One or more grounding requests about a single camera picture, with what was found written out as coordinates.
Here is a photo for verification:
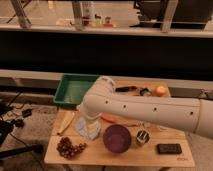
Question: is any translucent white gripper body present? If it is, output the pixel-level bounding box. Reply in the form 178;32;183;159
77;112;101;134

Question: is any yellow banana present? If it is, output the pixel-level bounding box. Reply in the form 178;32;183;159
57;111;75;135

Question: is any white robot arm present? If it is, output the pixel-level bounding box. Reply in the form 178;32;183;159
79;76;213;139

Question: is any light blue cloth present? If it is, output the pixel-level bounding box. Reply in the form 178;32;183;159
75;117;101;140

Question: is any orange carrot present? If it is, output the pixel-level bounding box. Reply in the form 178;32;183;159
101;115;116;123

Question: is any purple bowl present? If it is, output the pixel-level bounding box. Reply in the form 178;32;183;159
103;124;132;154

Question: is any wooden table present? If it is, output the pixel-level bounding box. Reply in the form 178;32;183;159
44;76;196;168

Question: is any bunch of red grapes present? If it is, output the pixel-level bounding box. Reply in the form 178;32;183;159
57;137;87;159

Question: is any green plastic tray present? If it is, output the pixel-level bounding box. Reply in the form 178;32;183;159
53;74;98;108

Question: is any metal fork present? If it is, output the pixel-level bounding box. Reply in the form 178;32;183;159
122;122;151;129

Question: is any small metal can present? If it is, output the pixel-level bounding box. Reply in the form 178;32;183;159
136;130;150;146

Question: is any black rectangular remote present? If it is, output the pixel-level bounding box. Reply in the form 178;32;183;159
157;144;182;154

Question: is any orange fruit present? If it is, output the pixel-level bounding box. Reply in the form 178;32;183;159
154;86;166;97

